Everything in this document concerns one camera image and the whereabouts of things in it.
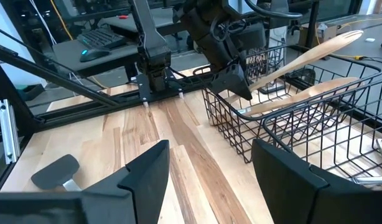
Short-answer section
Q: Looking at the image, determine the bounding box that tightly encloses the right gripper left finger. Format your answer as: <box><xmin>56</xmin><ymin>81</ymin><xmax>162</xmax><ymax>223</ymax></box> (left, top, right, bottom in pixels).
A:
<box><xmin>0</xmin><ymin>139</ymin><xmax>171</xmax><ymax>224</ymax></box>

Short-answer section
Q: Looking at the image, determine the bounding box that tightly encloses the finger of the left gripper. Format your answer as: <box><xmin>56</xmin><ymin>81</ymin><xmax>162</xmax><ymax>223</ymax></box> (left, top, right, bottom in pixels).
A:
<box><xmin>209</xmin><ymin>63</ymin><xmax>254</xmax><ymax>101</ymax></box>

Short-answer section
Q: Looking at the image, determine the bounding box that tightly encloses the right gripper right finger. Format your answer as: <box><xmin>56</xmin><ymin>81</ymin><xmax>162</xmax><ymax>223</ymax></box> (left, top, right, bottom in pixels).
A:
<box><xmin>251</xmin><ymin>138</ymin><xmax>382</xmax><ymax>224</ymax></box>

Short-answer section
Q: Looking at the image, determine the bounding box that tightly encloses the black nylon turner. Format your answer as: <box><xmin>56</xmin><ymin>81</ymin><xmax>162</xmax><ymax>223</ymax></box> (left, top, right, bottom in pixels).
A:
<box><xmin>30</xmin><ymin>153</ymin><xmax>83</xmax><ymax>192</ymax></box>

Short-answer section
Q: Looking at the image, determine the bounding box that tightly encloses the wooden spoon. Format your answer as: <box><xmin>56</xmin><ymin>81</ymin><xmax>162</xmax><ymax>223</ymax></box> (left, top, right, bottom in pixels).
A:
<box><xmin>237</xmin><ymin>77</ymin><xmax>361</xmax><ymax>118</ymax></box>

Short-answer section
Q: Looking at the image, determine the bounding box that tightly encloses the wooden spork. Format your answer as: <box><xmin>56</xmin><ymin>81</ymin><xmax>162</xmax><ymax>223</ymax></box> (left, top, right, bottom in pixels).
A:
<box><xmin>225</xmin><ymin>29</ymin><xmax>365</xmax><ymax>105</ymax></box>

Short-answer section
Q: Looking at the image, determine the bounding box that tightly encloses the black perforated metal plate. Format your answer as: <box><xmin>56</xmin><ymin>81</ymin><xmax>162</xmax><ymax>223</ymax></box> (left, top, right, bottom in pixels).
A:
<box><xmin>245</xmin><ymin>46</ymin><xmax>287</xmax><ymax>82</ymax></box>

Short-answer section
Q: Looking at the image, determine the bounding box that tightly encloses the brown cardboard box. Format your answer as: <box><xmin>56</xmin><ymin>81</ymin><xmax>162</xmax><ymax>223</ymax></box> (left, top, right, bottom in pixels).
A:
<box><xmin>297</xmin><ymin>22</ymin><xmax>338</xmax><ymax>48</ymax></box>

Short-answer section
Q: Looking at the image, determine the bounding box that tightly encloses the black keyboard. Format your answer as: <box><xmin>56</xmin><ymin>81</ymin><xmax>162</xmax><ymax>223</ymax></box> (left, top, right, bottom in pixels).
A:
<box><xmin>76</xmin><ymin>27</ymin><xmax>128</xmax><ymax>50</ymax></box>

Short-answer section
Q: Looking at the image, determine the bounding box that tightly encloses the black computer mouse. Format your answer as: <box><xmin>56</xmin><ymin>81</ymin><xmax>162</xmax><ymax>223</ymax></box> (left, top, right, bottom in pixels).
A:
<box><xmin>79</xmin><ymin>47</ymin><xmax>111</xmax><ymax>63</ymax></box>

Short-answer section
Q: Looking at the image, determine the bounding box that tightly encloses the dark grey side desk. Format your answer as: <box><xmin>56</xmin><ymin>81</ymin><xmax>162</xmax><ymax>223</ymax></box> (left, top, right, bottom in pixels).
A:
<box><xmin>50</xmin><ymin>6</ymin><xmax>142</xmax><ymax>79</ymax></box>

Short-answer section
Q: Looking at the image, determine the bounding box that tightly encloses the black frame clamp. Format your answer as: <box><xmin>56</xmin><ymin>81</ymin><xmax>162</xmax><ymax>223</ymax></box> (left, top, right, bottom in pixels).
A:
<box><xmin>287</xmin><ymin>68</ymin><xmax>317</xmax><ymax>91</ymax></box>

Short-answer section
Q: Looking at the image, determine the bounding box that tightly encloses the silver aluminium bracket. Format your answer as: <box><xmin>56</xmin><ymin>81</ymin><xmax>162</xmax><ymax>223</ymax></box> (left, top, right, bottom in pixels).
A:
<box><xmin>0</xmin><ymin>98</ymin><xmax>22</xmax><ymax>166</ymax></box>

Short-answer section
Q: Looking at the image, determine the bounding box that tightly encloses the yellow extension cable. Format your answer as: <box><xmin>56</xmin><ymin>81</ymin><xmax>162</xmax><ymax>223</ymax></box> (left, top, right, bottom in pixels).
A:
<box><xmin>49</xmin><ymin>0</ymin><xmax>75</xmax><ymax>42</ymax></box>
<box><xmin>315</xmin><ymin>16</ymin><xmax>382</xmax><ymax>61</ymax></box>

